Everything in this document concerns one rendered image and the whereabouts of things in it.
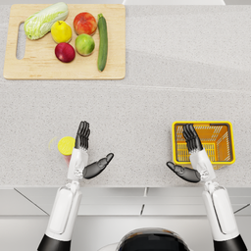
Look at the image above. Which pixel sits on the green apple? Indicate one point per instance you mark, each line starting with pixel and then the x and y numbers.
pixel 85 44

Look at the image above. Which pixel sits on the dark red apple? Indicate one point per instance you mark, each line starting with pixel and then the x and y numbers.
pixel 65 52

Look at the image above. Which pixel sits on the napa cabbage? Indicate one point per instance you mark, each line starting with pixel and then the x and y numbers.
pixel 44 21

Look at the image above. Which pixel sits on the green cucumber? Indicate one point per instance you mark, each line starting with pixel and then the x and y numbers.
pixel 102 42

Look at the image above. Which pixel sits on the yellow slatted basket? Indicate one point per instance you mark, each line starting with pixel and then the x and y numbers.
pixel 214 143

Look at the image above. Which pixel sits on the dark round robot body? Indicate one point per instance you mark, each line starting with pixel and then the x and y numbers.
pixel 153 241

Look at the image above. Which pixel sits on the wooden cutting board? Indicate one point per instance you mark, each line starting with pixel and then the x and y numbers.
pixel 65 68

